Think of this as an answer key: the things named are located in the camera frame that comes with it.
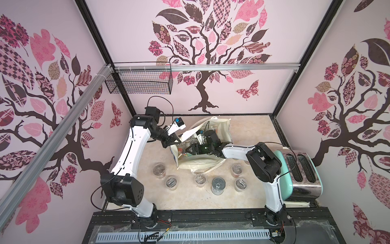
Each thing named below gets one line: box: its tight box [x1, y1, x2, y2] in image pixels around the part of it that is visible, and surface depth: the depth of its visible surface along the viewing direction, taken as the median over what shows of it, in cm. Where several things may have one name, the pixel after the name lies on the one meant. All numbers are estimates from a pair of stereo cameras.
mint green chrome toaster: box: [274, 149, 323, 202], surface depth 71 cm
